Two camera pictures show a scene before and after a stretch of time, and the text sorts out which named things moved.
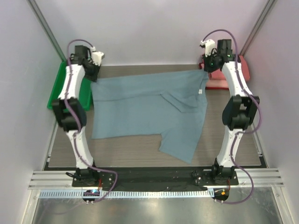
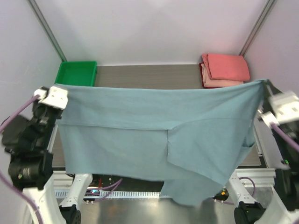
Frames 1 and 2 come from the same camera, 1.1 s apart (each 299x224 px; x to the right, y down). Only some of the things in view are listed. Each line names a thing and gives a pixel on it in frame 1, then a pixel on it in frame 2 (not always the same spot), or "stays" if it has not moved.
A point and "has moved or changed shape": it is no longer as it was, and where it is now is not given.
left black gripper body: x=91 y=73 -> x=46 y=115
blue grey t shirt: x=172 y=104 has moved or changed shape
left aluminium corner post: x=37 y=11 stays
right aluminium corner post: x=268 y=5 stays
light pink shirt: x=217 y=74 -> x=209 y=82
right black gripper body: x=209 y=66 -> x=267 y=87
